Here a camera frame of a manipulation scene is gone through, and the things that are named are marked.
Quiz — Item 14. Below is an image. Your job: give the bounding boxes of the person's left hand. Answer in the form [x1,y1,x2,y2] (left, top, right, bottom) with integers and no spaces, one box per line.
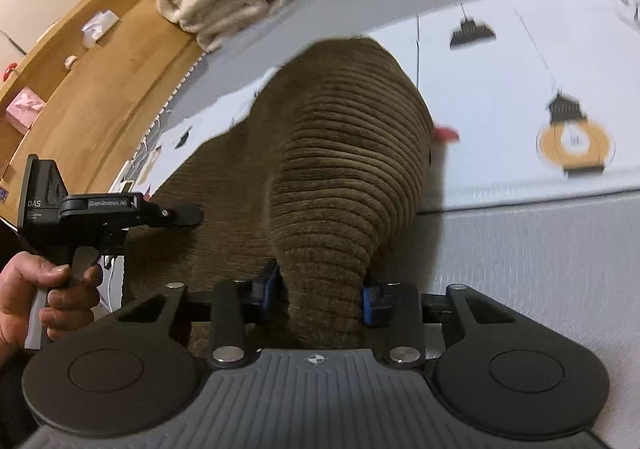
[0,252,104,348]

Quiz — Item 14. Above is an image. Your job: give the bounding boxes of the white tissue packet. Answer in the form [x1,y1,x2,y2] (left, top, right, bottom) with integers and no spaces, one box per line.
[81,10,121,48]

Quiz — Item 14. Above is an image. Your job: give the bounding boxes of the white printed bedsheet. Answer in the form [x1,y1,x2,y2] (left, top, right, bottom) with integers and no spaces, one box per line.
[120,0,640,216]

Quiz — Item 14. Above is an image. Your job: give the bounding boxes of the pink box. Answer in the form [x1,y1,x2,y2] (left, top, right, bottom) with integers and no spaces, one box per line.
[5,87,47,133]

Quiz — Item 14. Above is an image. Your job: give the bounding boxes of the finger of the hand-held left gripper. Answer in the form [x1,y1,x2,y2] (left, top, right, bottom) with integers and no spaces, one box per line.
[148,204,205,229]

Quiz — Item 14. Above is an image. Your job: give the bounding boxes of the brown ribbed pants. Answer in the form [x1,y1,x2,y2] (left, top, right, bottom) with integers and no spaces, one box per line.
[122,36,436,361]

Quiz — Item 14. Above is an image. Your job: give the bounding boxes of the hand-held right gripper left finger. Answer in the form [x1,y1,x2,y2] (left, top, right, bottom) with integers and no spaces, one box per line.
[112,260,282,370]

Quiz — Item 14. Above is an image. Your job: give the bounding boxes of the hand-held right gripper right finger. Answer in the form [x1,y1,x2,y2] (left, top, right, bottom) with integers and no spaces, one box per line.
[361,280,523,370]

